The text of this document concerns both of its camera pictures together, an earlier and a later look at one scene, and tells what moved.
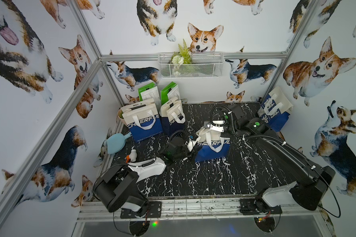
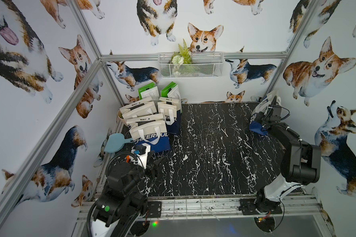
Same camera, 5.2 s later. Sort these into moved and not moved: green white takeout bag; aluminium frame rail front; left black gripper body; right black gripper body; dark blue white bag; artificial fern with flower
Moved: right black gripper body; left black gripper body; dark blue white bag
Not moved: aluminium frame rail front; artificial fern with flower; green white takeout bag
